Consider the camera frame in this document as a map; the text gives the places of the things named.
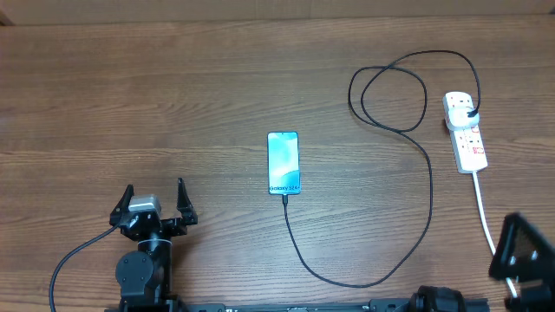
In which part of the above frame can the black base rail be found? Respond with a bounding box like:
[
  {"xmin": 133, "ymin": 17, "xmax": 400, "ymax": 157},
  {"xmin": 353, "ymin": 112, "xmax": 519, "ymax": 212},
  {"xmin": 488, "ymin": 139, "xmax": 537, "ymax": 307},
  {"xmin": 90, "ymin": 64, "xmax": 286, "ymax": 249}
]
[{"xmin": 103, "ymin": 296, "xmax": 491, "ymax": 312}]

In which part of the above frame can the white power strip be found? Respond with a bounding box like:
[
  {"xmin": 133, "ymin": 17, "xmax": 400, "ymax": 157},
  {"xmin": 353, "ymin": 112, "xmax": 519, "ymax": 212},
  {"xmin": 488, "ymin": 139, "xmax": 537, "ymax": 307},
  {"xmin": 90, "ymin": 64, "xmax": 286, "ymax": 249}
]
[{"xmin": 442, "ymin": 91, "xmax": 488, "ymax": 173}]

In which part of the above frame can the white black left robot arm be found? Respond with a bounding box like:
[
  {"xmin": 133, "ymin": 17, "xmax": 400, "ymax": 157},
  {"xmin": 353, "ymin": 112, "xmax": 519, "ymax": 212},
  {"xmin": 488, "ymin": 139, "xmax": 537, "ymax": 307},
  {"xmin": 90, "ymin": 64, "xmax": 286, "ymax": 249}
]
[{"xmin": 109, "ymin": 178, "xmax": 198, "ymax": 311}]

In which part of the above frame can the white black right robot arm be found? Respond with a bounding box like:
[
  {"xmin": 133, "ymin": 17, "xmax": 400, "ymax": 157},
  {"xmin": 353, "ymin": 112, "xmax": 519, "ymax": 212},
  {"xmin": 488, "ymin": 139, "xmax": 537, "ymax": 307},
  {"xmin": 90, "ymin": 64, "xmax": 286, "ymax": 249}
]
[{"xmin": 408, "ymin": 212, "xmax": 554, "ymax": 312}]

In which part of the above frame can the white charger adapter plug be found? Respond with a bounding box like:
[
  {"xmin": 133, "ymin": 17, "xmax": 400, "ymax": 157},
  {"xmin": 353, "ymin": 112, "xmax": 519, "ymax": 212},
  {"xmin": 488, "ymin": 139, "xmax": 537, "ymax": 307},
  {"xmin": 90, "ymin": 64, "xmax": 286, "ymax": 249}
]
[{"xmin": 446, "ymin": 107, "xmax": 480, "ymax": 131}]

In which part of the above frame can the black charger cable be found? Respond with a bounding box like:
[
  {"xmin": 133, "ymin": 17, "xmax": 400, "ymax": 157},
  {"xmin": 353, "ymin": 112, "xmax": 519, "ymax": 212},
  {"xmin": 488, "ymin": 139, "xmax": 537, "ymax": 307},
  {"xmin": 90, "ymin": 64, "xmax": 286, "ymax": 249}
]
[{"xmin": 281, "ymin": 49, "xmax": 482, "ymax": 289}]

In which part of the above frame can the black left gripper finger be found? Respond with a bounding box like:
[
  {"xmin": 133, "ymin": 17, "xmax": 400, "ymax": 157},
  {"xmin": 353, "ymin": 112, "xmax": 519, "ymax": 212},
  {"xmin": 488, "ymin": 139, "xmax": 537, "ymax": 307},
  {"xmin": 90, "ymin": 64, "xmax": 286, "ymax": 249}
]
[
  {"xmin": 176, "ymin": 178, "xmax": 198, "ymax": 225},
  {"xmin": 109, "ymin": 185, "xmax": 134, "ymax": 226}
]

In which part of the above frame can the blue screen smartphone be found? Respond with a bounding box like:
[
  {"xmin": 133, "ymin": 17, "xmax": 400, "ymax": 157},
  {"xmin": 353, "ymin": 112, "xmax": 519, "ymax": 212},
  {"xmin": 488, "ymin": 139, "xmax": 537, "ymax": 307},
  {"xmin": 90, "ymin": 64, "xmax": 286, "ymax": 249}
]
[{"xmin": 267, "ymin": 132, "xmax": 302, "ymax": 195}]

